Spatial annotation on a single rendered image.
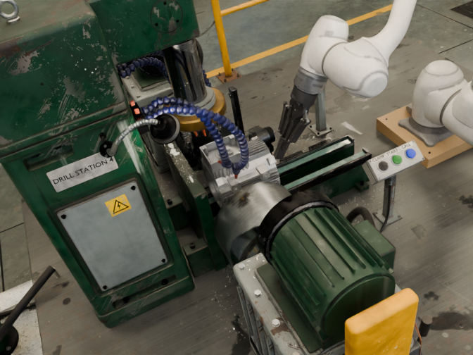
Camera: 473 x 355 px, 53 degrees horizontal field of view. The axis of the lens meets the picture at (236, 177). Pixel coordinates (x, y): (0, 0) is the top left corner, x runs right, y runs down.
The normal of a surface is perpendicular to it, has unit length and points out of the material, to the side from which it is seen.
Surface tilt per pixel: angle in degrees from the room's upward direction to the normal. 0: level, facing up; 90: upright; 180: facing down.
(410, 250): 0
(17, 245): 0
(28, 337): 0
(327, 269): 23
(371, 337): 90
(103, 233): 90
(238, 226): 36
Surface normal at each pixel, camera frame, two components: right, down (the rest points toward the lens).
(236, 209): -0.56, -0.47
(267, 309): -0.15, -0.73
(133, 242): 0.41, 0.56
